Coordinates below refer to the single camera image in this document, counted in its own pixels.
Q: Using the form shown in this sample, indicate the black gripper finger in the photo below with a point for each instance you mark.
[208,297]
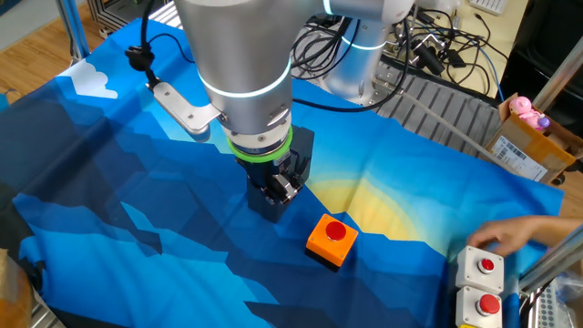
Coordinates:
[293,182]
[272,193]

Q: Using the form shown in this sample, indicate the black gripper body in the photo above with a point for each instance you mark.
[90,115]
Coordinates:
[259,171]

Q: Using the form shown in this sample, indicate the person's forearm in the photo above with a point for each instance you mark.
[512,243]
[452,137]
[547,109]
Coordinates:
[558,228]

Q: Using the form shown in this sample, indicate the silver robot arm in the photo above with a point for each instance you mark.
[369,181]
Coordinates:
[241,50]

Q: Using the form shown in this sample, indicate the orange box red push button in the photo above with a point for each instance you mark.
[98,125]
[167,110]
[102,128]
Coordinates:
[331,239]

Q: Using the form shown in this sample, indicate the white box red push button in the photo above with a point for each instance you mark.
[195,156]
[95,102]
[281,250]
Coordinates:
[478,269]
[478,307]

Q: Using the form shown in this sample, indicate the person's bare hand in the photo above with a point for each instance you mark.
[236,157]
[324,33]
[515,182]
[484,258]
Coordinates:
[505,234]

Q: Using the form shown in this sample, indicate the dark grey printed block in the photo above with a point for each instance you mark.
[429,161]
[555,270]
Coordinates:
[306,141]

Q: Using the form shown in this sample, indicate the blue mountain print cloth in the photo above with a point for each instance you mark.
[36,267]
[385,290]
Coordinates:
[136,228]

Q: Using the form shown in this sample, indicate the grey long tube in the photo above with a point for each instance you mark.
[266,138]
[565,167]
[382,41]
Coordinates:
[437,119]

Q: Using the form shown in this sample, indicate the cardboard box with label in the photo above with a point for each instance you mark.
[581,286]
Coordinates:
[528,146]

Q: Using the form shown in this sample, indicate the pink plastic toy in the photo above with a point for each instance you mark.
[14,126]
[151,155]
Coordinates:
[528,111]

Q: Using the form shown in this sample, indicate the white keyboard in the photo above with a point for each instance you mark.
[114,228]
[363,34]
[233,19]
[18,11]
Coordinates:
[489,5]

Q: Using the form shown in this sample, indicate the white perforated tray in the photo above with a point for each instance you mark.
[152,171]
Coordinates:
[546,307]

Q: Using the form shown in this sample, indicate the clear plastic bag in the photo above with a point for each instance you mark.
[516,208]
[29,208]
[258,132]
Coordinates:
[571,296]

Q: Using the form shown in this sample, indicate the silver camera mount bracket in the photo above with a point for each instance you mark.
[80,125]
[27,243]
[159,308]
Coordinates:
[182,107]

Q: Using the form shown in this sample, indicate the grey ribbed base plate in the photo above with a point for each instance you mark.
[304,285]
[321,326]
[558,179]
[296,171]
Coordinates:
[437,105]

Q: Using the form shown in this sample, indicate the blue metal post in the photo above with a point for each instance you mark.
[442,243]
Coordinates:
[73,27]

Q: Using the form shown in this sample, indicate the aluminium frame post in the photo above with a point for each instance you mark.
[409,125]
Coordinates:
[551,264]
[558,75]

